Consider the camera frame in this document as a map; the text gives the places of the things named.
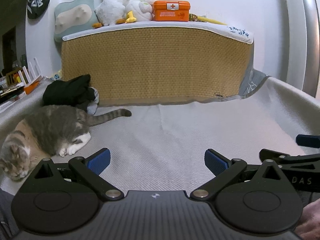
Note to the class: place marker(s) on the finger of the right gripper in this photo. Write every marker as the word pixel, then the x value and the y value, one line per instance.
pixel 279 157
pixel 312 141

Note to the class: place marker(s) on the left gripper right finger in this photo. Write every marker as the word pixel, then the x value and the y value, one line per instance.
pixel 225 171

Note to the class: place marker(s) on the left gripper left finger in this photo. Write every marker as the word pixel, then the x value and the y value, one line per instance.
pixel 88 171

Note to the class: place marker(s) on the black printed sweatshirt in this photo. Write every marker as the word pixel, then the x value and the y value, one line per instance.
pixel 75 92

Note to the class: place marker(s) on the person's right hand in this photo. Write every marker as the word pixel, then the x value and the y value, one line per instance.
pixel 308 227

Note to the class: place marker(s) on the grey tabby cat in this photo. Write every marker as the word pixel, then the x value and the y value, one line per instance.
pixel 51 130

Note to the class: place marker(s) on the black grey folded garment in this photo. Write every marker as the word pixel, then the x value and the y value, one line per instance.
pixel 93 105

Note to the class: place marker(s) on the grey patterned bed sheet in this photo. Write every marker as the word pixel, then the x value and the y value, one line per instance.
pixel 251 81

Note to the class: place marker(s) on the white router with antennas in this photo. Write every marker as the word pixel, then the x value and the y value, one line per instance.
pixel 31 74

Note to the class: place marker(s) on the cluttered side desk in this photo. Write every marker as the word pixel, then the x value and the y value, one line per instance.
pixel 12 90

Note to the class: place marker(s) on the woven tan upright mattress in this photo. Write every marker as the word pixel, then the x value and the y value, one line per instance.
pixel 160 62

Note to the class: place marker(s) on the teal cloud-shaped pillow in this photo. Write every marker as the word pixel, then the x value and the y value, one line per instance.
pixel 72 17

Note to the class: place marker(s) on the yellow stick toy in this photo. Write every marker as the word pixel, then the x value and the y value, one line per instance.
pixel 196 18

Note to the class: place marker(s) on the white plush duck toy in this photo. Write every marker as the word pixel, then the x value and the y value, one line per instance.
pixel 111 12

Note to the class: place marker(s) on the orange first aid box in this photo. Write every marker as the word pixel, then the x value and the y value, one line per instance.
pixel 165 10

